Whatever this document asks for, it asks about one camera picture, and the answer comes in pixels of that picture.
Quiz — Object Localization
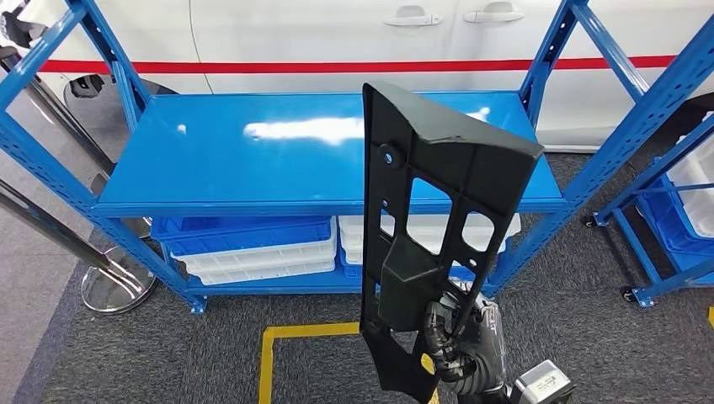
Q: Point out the blue wheeled shelf rack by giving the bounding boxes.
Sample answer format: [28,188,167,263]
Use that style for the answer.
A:
[583,92,714,309]

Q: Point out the yellow floor tape rectangle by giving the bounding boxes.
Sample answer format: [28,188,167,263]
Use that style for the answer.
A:
[258,322,442,404]

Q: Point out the white car with red stripe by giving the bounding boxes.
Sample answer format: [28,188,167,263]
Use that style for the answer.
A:
[0,0,714,152]

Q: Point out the black plastic bracket part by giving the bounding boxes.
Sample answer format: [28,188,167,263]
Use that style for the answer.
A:
[360,82,545,404]

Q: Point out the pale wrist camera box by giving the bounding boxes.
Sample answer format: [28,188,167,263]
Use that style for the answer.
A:
[510,359,576,404]

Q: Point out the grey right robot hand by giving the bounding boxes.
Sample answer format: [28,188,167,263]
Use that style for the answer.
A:
[423,281,509,397]

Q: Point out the blue metal shelf rack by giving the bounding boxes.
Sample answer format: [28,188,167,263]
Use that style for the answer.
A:
[0,0,714,316]

